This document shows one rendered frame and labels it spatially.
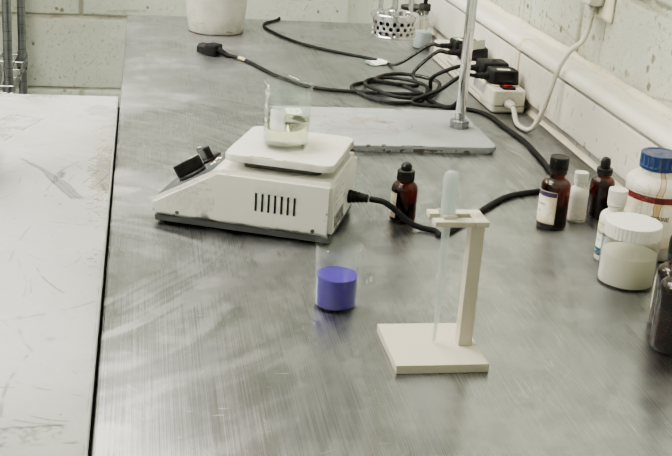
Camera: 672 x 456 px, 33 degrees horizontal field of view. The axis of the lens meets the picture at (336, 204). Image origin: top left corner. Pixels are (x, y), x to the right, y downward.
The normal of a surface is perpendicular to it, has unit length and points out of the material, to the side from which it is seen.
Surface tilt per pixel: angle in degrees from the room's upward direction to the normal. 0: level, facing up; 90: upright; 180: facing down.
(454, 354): 0
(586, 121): 90
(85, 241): 0
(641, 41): 90
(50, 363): 0
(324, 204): 90
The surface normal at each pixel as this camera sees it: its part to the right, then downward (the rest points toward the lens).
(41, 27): 0.15, 0.33
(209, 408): 0.07, -0.94
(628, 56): -0.99, -0.01
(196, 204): -0.21, 0.31
